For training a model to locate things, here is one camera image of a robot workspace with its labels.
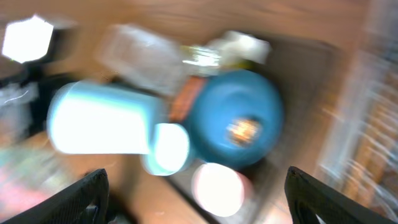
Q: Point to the blue plate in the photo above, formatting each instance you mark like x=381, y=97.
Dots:
x=225, y=99

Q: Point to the clear plastic container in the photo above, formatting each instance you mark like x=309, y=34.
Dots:
x=143, y=58

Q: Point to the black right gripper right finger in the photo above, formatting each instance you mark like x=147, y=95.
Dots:
x=310, y=201

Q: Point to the brown food scraps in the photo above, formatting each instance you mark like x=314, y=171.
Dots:
x=243, y=131

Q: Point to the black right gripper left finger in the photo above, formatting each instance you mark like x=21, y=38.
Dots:
x=85, y=201

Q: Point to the crumpled white tissue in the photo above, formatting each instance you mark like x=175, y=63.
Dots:
x=233, y=47

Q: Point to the light blue cup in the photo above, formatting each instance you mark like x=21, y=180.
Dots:
x=89, y=118

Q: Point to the light blue rice bowl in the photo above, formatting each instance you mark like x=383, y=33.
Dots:
x=170, y=151

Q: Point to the brown serving tray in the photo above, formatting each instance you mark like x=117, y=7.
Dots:
x=299, y=68

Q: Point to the grey dishwasher rack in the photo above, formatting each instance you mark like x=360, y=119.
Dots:
x=359, y=158

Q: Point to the crumpled foil snack wrapper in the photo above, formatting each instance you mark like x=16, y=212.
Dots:
x=200, y=60

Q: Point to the orange carrot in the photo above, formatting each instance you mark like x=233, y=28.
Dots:
x=183, y=102

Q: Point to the pink cup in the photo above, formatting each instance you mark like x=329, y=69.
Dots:
x=220, y=190

